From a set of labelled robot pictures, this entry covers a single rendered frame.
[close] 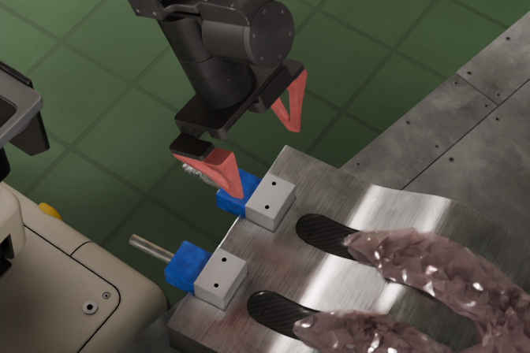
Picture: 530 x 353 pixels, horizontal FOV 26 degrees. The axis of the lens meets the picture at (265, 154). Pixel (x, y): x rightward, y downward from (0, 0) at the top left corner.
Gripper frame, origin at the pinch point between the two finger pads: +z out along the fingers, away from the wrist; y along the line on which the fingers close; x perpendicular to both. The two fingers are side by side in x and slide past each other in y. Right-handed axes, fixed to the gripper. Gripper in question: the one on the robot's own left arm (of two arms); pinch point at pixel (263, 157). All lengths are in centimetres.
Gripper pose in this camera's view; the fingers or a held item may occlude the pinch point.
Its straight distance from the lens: 113.9
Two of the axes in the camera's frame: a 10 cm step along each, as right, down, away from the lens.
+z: 3.7, 7.1, 6.0
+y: 5.8, -6.8, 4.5
